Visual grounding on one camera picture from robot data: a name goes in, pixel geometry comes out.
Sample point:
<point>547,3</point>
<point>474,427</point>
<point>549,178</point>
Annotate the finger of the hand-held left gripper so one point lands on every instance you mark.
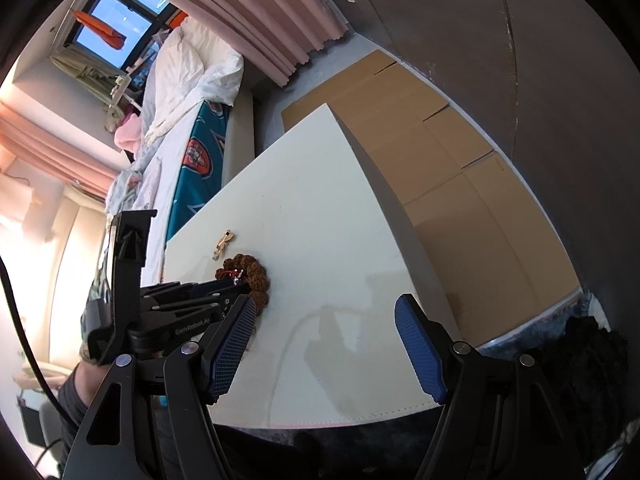
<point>170,288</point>
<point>200,301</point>

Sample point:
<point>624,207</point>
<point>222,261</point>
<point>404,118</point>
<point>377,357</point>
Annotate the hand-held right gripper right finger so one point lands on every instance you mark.
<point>420,350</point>

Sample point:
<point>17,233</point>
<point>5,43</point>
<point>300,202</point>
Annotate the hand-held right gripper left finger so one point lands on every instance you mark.
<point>230,347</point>

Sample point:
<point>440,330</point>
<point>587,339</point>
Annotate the gold brooch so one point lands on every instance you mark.
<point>223,244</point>

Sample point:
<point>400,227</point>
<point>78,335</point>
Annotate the person's left hand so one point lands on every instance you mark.
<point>87,377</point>

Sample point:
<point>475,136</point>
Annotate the grey cloth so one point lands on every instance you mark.
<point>95,315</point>

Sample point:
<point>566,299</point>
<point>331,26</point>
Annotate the pale printed garment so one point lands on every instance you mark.
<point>125,190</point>

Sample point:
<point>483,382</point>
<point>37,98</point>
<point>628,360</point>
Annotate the teal printed blanket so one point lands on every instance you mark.
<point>197,175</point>

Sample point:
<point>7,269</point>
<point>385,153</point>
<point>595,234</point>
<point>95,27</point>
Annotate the pink cloth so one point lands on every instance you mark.
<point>127,132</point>

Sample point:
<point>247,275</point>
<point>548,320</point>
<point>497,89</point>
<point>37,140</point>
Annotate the pink curtain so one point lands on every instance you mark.
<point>55,145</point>
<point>260,10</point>

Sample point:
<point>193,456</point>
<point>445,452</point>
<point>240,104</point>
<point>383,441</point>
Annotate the flattened cardboard box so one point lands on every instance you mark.
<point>450,185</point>

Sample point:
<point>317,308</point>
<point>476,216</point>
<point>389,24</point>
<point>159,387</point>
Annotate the bed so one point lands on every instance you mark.
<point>240,135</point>

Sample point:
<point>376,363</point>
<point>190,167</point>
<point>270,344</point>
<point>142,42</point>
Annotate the dark fluffy cloth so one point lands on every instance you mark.
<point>595,375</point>

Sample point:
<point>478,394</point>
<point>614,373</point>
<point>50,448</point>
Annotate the green hanging cloth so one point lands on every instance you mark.
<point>85,75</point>

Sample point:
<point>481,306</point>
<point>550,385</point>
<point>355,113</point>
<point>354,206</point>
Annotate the white duvet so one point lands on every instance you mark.
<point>190,70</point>

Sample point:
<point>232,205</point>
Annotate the orange cloth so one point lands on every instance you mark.
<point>100,27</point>

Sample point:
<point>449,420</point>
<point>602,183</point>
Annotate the window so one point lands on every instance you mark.
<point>110,15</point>

